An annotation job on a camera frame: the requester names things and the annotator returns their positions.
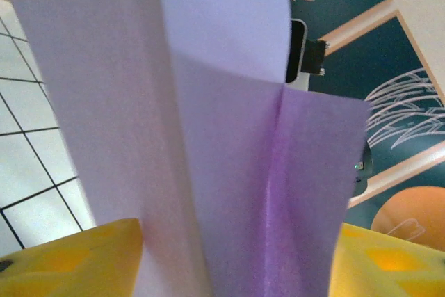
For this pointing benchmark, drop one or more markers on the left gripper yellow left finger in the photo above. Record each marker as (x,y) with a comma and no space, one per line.
(69,262)

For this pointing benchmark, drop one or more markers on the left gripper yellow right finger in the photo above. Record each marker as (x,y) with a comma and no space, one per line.
(389,269)

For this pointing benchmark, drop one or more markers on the purple square paper sheet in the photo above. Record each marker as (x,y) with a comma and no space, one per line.
(174,137)

